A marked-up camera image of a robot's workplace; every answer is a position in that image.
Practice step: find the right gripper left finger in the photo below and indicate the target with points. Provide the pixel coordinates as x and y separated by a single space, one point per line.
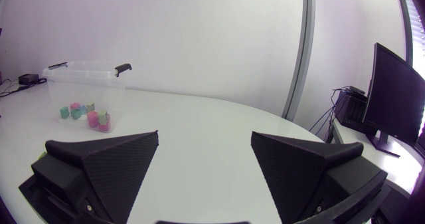
113 171

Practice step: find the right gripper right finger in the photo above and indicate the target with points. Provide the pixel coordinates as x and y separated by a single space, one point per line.
292 174

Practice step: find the clear plastic container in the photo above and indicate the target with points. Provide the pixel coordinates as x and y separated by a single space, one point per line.
87 84

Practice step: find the light green toy brick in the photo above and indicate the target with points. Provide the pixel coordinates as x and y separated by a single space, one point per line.
103 117

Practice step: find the white toy brick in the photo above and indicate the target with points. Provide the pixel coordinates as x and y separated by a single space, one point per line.
83 118

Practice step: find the teal toy brick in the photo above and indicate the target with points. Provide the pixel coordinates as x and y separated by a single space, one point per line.
75 114

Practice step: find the olive green toy brick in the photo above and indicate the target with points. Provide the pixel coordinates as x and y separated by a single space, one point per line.
90 106

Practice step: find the blue toy brick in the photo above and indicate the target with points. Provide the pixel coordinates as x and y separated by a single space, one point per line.
83 109

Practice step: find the pink toy brick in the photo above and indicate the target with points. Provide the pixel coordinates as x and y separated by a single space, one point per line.
75 105

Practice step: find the black computer box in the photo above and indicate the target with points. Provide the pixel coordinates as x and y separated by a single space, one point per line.
352 112

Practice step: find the white desk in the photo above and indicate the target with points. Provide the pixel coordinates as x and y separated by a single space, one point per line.
395 164

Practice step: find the black power brick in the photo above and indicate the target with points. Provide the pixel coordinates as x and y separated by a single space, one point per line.
28 78

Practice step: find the dark screen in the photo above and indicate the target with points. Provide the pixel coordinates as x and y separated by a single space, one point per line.
393 97

